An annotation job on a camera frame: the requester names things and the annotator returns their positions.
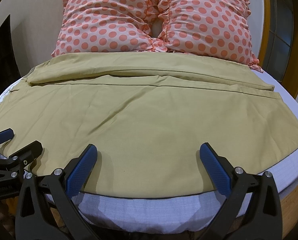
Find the bed with lavender sheet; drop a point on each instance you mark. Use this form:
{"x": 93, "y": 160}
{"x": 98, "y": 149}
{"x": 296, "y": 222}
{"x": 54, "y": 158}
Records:
{"x": 171, "y": 214}

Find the left polka dot pillow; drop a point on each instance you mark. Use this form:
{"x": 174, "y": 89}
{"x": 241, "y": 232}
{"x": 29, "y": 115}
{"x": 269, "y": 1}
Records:
{"x": 103, "y": 26}

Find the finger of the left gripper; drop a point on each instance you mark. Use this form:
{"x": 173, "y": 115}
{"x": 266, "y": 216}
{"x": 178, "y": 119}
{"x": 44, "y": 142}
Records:
{"x": 6, "y": 135}
{"x": 13, "y": 166}

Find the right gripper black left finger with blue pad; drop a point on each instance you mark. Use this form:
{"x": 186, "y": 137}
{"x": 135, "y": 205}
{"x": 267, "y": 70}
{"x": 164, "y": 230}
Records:
{"x": 34, "y": 219}

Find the right polka dot pillow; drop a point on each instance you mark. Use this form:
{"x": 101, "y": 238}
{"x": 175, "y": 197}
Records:
{"x": 216, "y": 28}

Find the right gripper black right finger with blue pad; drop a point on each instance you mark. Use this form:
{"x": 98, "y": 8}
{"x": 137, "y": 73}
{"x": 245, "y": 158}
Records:
{"x": 263, "y": 217}

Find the polka dot pillow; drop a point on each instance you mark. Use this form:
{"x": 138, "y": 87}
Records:
{"x": 103, "y": 26}
{"x": 216, "y": 28}

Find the khaki olive pants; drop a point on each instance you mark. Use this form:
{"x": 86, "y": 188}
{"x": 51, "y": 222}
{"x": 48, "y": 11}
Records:
{"x": 148, "y": 114}

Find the wooden framed glass door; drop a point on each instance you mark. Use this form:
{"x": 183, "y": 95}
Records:
{"x": 279, "y": 46}

